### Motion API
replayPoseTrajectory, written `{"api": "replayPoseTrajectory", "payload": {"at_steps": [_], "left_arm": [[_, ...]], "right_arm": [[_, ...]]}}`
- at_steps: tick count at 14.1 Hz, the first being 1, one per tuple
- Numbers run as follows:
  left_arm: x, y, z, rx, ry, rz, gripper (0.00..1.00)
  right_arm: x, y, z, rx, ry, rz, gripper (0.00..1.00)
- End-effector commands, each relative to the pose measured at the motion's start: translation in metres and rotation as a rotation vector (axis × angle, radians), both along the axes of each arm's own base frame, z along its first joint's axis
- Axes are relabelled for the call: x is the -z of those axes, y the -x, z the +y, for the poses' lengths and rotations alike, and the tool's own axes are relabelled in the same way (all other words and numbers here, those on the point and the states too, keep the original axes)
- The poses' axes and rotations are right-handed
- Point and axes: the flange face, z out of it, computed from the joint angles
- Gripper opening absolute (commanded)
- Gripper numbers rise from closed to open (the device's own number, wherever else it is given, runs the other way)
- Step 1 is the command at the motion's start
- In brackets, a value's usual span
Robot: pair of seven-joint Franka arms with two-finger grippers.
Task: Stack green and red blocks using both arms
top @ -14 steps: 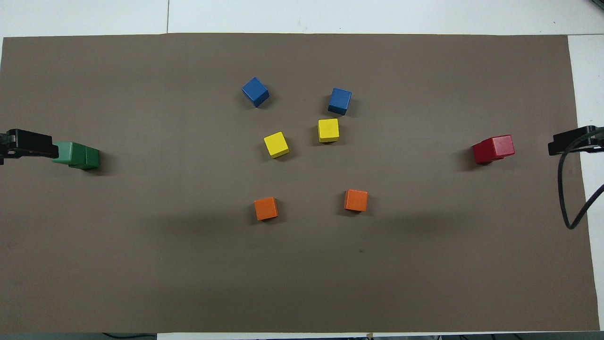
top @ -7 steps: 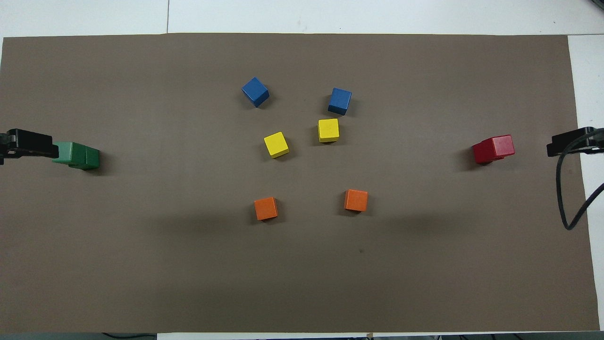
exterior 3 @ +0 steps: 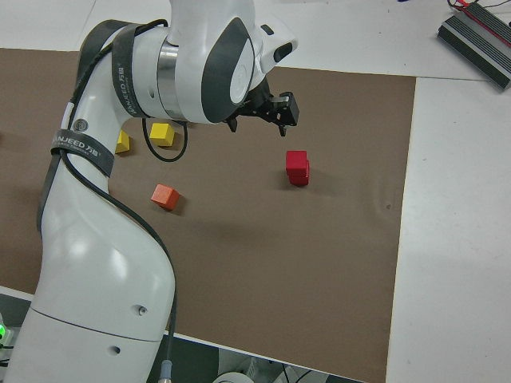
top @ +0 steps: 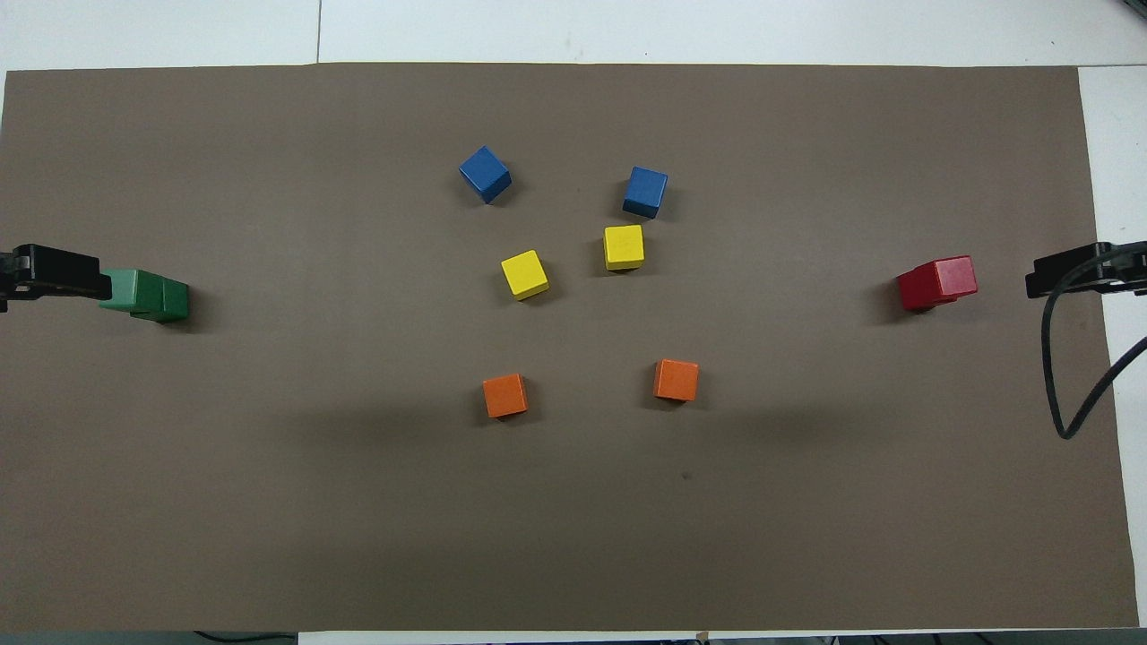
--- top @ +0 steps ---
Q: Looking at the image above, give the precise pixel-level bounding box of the green wooden cube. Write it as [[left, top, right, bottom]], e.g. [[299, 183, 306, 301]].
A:
[[99, 269, 165, 314], [130, 278, 191, 324]]

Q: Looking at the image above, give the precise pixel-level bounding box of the red wooden cube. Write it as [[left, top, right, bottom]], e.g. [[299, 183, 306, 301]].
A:
[[914, 255, 979, 302], [897, 273, 958, 314]]

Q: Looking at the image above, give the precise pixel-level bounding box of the orange wooden cube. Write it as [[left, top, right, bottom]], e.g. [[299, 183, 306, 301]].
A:
[[482, 373, 529, 419], [653, 359, 700, 403]]

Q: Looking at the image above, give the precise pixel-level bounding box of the blue wooden cube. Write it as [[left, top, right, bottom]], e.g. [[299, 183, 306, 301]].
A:
[[622, 166, 669, 220], [458, 145, 513, 205]]

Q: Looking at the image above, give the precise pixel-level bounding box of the yellow wooden cube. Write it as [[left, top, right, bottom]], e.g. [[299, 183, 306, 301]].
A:
[[603, 224, 646, 271], [500, 249, 550, 301]]

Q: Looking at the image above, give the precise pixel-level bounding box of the brown table mat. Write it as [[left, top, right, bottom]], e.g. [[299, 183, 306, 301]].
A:
[[0, 63, 1139, 632]]

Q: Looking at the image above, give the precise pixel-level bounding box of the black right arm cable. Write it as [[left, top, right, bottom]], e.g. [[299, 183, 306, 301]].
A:
[[1039, 242, 1147, 440]]

